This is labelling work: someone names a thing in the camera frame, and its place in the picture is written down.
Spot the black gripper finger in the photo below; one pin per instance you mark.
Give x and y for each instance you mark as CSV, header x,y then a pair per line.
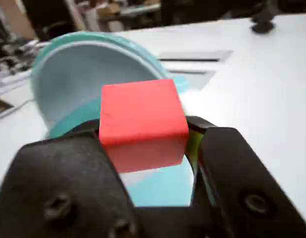
x,y
56,178
242,186

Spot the red lego block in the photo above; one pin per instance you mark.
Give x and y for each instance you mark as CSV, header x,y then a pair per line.
x,y
142,111

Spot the teal animal-shaped bin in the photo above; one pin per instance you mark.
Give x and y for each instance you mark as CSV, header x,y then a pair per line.
x,y
76,74

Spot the black stand base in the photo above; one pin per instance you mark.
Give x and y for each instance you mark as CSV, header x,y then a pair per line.
x,y
263,23

